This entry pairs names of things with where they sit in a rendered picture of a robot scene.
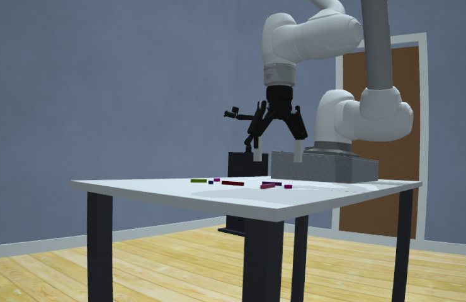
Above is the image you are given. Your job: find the pink rod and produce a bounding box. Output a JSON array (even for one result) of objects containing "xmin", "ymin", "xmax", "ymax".
[{"xmin": 260, "ymin": 184, "xmax": 275, "ymax": 189}]

